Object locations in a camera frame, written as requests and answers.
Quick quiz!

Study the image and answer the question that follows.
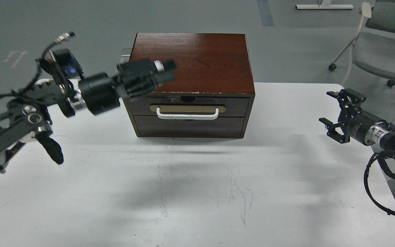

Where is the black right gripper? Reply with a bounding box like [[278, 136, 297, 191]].
[[319, 89, 388, 146]]

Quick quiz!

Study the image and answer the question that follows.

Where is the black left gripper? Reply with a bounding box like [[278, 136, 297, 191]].
[[78, 59, 177, 115]]

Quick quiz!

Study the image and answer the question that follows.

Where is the wooden drawer with white handle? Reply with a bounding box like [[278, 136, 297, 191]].
[[126, 96, 250, 117]]

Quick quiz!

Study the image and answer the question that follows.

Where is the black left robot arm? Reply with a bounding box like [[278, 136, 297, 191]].
[[0, 57, 177, 173]]

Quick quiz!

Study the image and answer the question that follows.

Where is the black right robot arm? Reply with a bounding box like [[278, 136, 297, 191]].
[[319, 89, 395, 180]]

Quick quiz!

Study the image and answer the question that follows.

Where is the dark wooden cabinet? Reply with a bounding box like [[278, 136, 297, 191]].
[[124, 33, 255, 139]]

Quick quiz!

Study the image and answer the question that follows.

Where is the grey office chair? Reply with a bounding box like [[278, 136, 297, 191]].
[[336, 0, 395, 86]]

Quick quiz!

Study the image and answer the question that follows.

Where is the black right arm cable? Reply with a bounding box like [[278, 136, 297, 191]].
[[363, 153, 395, 220]]

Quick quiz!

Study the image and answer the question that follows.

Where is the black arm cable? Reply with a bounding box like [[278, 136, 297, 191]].
[[0, 32, 75, 165], [363, 153, 395, 220]]

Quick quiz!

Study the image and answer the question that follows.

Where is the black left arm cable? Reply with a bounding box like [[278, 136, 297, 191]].
[[0, 32, 75, 165]]

